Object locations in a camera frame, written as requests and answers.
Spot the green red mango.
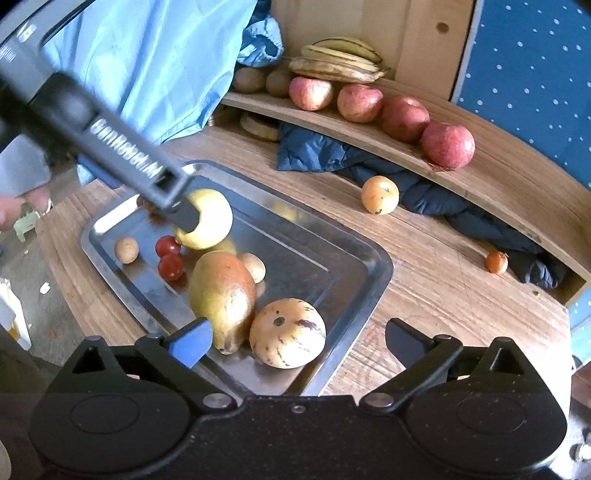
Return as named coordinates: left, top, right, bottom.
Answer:
left=188, top=250, right=256, bottom=355

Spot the speckled pale orange fruit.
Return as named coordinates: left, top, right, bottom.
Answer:
left=249, top=298, right=327, bottom=369

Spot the yellow lemon fruit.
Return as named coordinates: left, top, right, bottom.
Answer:
left=174, top=188, right=233, bottom=250

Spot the small orange red fruit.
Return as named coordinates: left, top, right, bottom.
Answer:
left=485, top=251, right=509, bottom=275

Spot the round orange fruit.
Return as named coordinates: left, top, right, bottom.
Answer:
left=361, top=176, right=400, bottom=216

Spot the person left hand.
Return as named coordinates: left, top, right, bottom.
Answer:
left=0, top=186, right=50, bottom=231

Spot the tan longan left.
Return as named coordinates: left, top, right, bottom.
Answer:
left=114, top=236, right=139, bottom=265

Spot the tan longan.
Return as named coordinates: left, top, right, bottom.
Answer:
left=114, top=236, right=139, bottom=265
left=238, top=252, right=266, bottom=284

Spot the cherry tomato lower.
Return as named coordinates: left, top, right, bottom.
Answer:
left=157, top=254, right=184, bottom=282

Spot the cherry tomato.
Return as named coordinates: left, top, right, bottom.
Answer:
left=154, top=235, right=181, bottom=258
left=157, top=254, right=184, bottom=282

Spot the cherry tomato upper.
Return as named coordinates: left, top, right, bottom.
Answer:
left=154, top=235, right=181, bottom=258

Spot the tan longan right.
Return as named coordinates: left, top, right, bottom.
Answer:
left=238, top=252, right=266, bottom=284

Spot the light blue sleeve garment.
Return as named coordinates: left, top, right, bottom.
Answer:
left=41, top=0, right=286, bottom=186

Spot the steel tray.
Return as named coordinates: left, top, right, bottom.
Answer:
left=80, top=161, right=394, bottom=400

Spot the brown kiwi left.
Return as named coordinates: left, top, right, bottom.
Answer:
left=232, top=67, right=266, bottom=94

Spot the brown kiwi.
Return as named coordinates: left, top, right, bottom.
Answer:
left=266, top=69, right=293, bottom=98
left=232, top=67, right=266, bottom=94

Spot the curved wooden shelf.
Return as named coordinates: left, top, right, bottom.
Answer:
left=222, top=79, right=590, bottom=307

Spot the dark blue cloth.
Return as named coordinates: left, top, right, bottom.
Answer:
left=276, top=122, right=567, bottom=289

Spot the brown kiwi right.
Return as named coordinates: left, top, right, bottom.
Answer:
left=266, top=69, right=293, bottom=98

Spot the red apple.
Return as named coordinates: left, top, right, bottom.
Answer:
left=420, top=122, right=476, bottom=170
left=288, top=76, right=334, bottom=111
left=337, top=84, right=384, bottom=123
left=382, top=96, right=431, bottom=144

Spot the brown spotted banana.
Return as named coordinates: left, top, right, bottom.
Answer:
left=288, top=57, right=389, bottom=84

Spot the yellow banana middle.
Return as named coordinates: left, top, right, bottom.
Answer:
left=301, top=45, right=380, bottom=73

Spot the yellow banana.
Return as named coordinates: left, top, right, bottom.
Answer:
left=314, top=36, right=383, bottom=64
left=301, top=45, right=380, bottom=73

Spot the yellow banana back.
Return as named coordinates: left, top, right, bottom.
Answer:
left=314, top=36, right=383, bottom=64

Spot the blue dotted mat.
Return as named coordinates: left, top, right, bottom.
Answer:
left=453, top=1, right=590, bottom=362

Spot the light wood panel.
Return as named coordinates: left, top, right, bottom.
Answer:
left=271, top=0, right=481, bottom=100

